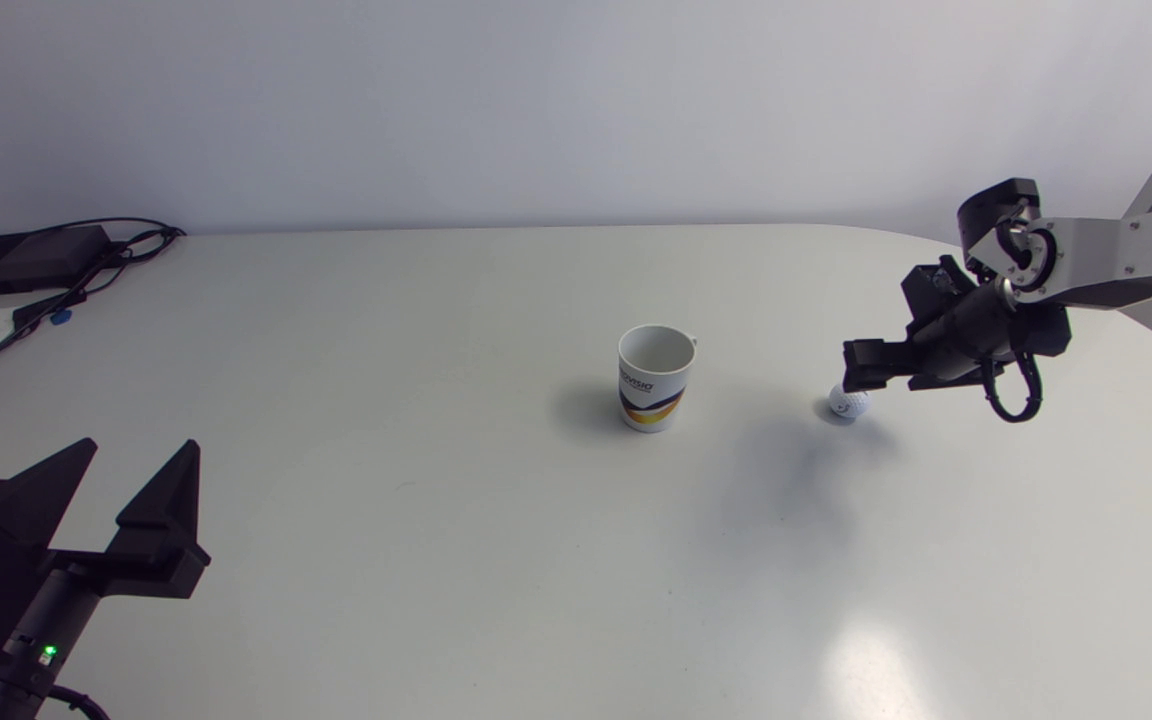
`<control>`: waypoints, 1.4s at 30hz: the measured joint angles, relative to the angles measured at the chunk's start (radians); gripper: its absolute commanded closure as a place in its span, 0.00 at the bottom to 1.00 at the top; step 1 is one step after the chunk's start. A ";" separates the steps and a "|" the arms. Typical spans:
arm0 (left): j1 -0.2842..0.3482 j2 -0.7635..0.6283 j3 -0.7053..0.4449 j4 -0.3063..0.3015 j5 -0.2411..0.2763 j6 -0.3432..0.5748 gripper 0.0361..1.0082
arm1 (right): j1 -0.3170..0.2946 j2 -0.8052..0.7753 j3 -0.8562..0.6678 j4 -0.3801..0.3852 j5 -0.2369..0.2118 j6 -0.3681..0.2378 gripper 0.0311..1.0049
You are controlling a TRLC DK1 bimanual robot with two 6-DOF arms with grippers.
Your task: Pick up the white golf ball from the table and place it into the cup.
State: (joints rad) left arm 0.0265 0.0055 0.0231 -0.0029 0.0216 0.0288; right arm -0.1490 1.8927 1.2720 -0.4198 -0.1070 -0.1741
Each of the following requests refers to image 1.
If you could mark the white golf ball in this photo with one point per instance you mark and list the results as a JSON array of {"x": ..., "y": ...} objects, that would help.
[{"x": 848, "y": 403}]

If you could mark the white mug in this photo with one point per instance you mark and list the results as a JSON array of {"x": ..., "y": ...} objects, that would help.
[{"x": 654, "y": 385}]

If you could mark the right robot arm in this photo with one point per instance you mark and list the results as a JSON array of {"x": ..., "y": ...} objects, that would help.
[{"x": 1116, "y": 255}]

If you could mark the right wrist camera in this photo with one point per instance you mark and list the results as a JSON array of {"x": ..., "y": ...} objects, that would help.
[{"x": 936, "y": 288}]

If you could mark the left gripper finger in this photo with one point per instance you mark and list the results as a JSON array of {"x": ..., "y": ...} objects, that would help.
[
  {"x": 164, "y": 540},
  {"x": 36, "y": 500}
]

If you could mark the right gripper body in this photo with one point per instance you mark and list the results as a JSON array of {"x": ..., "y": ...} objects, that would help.
[{"x": 961, "y": 340}]

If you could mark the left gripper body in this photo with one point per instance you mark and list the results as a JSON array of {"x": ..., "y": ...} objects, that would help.
[{"x": 51, "y": 610}]

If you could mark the black power brick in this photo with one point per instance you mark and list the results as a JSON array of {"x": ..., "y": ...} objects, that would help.
[{"x": 26, "y": 258}]

